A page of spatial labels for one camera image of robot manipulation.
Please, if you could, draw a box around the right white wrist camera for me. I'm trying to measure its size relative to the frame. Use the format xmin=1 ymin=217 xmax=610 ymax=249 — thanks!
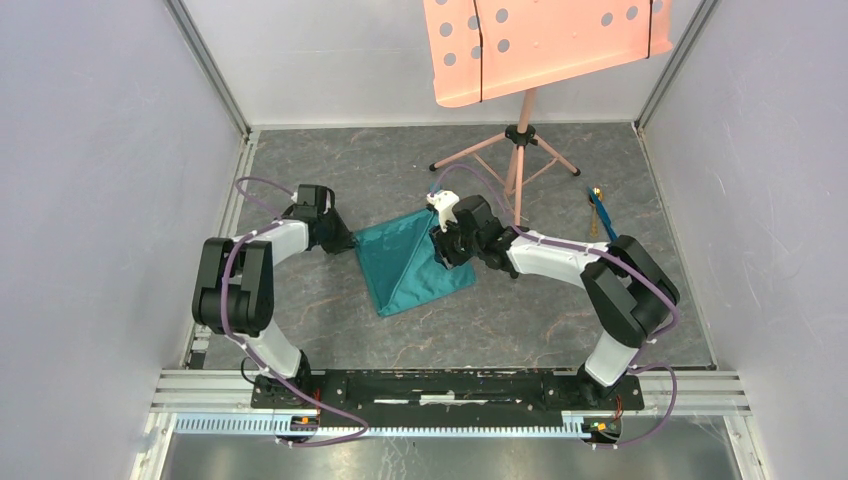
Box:
xmin=426 ymin=190 xmax=460 ymax=232

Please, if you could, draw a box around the blue handled utensil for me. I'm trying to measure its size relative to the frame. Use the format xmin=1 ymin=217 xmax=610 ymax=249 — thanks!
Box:
xmin=598 ymin=199 xmax=618 ymax=241

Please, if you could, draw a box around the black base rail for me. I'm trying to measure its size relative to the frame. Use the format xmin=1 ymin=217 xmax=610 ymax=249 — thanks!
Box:
xmin=251 ymin=369 xmax=645 ymax=433

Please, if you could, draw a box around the teal cloth napkin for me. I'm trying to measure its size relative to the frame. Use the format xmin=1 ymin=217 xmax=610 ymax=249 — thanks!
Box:
xmin=354 ymin=209 xmax=477 ymax=317

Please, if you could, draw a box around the gold spoon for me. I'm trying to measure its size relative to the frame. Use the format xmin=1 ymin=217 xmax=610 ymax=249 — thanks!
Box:
xmin=588 ymin=187 xmax=603 ymax=238

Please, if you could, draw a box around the pink music stand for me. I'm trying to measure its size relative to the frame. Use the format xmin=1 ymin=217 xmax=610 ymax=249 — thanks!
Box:
xmin=423 ymin=0 xmax=672 ymax=220

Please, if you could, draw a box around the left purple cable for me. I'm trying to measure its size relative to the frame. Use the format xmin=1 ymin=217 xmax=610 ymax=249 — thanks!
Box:
xmin=220 ymin=176 xmax=370 ymax=449

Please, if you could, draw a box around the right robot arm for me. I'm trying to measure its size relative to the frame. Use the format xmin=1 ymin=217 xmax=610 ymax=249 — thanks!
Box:
xmin=427 ymin=190 xmax=680 ymax=408

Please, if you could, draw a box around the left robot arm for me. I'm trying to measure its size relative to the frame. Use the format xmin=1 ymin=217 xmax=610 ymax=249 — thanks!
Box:
xmin=191 ymin=184 xmax=355 ymax=408

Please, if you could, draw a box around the purple cable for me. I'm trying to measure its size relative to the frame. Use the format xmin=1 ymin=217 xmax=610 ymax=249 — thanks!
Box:
xmin=429 ymin=163 xmax=682 ymax=450
xmin=220 ymin=176 xmax=370 ymax=449

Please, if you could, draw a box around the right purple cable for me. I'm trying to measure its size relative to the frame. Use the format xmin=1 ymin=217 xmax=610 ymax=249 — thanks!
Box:
xmin=429 ymin=163 xmax=682 ymax=450

